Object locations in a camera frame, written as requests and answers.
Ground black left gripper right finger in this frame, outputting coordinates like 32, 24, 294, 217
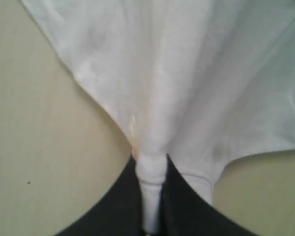
160, 156, 255, 236

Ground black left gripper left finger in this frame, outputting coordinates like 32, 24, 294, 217
57, 157, 145, 236

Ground white t-shirt red lettering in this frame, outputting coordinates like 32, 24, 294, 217
23, 0, 295, 234

